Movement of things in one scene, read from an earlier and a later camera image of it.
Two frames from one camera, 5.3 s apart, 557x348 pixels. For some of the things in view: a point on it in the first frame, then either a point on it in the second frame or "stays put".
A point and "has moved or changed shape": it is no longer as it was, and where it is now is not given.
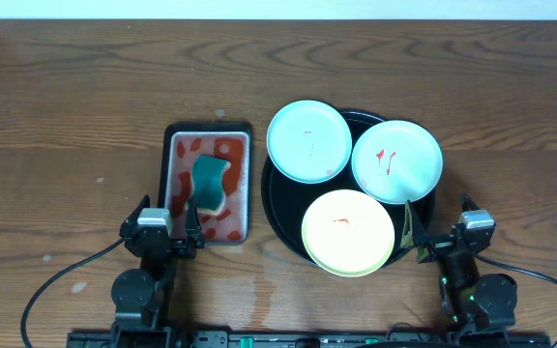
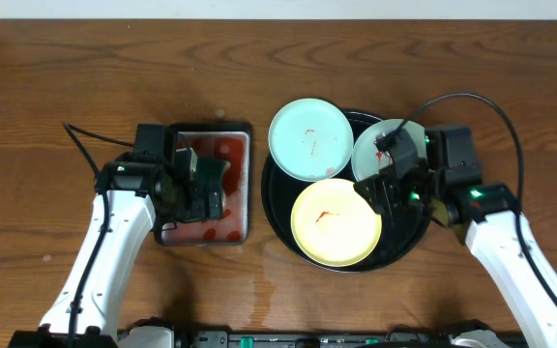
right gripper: x=417 y=237 → x=385 y=189
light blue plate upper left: x=309 y=141 stays put
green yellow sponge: x=209 y=195 stays put
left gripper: x=195 y=240 → x=201 y=212
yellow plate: x=346 y=233 has moved or changed shape
